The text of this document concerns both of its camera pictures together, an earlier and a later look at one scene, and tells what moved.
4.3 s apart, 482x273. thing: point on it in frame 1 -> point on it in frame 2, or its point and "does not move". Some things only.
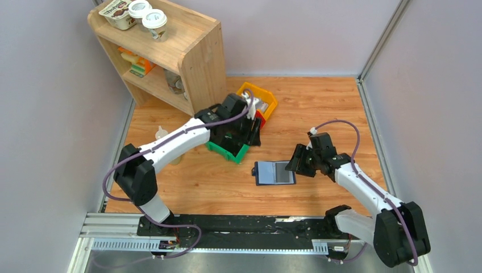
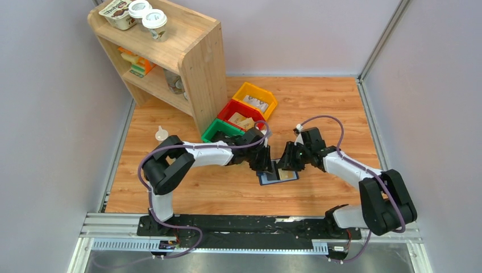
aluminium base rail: x=120 y=232 does not move
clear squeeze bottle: x=160 y=132 does not move
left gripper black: x=250 y=137 -> x=266 y=164
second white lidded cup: x=155 y=20 does not move
